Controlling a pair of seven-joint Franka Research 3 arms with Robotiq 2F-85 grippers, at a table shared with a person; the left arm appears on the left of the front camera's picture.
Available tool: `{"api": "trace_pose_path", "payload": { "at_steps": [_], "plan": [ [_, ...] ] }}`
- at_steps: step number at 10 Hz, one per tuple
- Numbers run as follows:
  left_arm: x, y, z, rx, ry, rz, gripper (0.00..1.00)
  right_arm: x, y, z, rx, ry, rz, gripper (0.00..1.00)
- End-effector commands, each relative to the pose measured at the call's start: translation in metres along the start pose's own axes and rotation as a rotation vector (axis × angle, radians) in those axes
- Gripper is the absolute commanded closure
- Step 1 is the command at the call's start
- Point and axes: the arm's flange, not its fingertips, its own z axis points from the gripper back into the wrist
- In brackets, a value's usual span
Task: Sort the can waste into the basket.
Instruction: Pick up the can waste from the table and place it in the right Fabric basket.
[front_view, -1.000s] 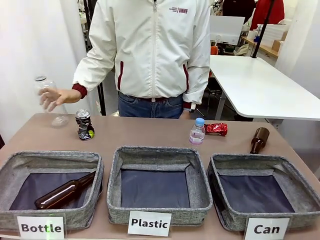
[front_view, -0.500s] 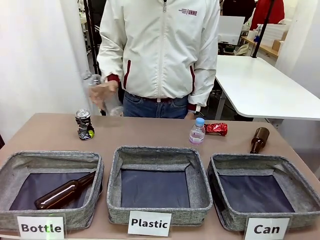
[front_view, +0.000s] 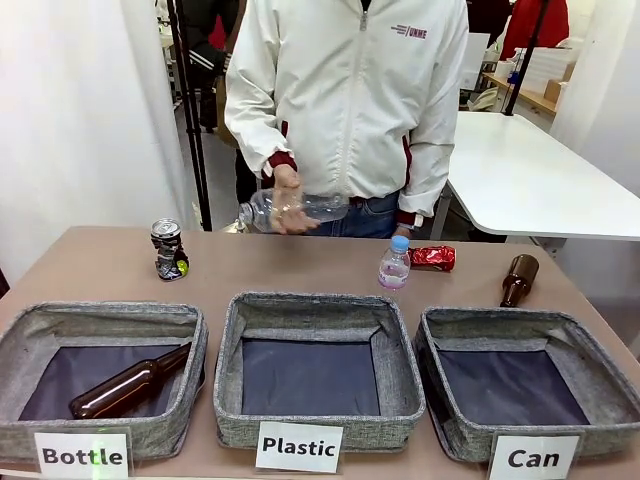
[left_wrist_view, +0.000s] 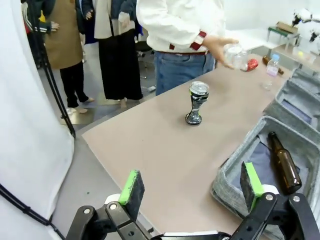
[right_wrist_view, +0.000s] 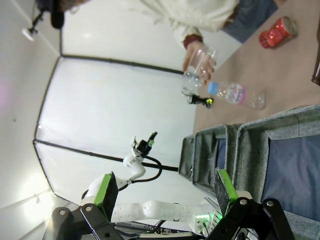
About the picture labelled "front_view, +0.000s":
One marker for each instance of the person's right hand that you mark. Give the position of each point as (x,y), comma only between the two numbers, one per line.
(286,182)

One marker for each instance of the person's left hand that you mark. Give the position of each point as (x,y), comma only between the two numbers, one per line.
(404,231)

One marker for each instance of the small blue-capped water bottle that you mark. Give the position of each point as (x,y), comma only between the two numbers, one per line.
(395,270)

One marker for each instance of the crushed red can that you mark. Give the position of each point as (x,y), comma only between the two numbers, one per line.
(435,257)

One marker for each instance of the large clear plastic bottle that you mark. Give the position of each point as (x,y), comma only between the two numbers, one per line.
(330,207)

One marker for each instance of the brown glass bottle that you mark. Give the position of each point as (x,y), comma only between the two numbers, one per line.
(517,285)
(115,390)

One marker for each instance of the crushed black silver can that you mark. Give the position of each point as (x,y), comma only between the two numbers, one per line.
(167,250)

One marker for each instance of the person's left forearm white sleeve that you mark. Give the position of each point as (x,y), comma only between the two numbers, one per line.
(425,190)

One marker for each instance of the person's right forearm white sleeve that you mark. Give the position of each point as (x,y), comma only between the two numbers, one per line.
(250,140)

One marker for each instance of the grey fabric basket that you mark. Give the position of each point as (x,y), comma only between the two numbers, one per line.
(100,312)
(500,320)
(300,305)

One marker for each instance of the white Can label sign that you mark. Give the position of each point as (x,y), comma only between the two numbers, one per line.
(534,457)

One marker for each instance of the person's blue jeans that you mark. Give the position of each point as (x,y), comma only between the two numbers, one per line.
(370,220)

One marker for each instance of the black tripod stand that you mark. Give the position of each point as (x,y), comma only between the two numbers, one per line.
(203,200)

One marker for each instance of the person in white jacket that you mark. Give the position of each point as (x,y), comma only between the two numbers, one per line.
(345,100)

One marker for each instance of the white table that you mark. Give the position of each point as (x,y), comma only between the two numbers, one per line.
(525,175)

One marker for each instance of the person in black jacket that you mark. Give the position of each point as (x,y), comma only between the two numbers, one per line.
(205,50)

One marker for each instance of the white upright board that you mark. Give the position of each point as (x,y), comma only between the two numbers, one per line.
(475,60)

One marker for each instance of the thin black pole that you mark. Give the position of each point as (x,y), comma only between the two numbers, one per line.
(517,75)

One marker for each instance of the brown cardboard box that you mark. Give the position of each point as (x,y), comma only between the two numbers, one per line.
(552,90)

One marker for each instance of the stack of white boxes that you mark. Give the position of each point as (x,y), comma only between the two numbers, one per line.
(545,62)

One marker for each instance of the white Plastic label sign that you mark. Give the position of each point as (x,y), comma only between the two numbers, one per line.
(299,446)

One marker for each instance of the person in red jacket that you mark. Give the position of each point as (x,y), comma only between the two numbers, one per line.
(540,25)

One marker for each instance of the white Bottle label sign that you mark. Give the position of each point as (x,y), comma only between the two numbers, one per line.
(80,455)

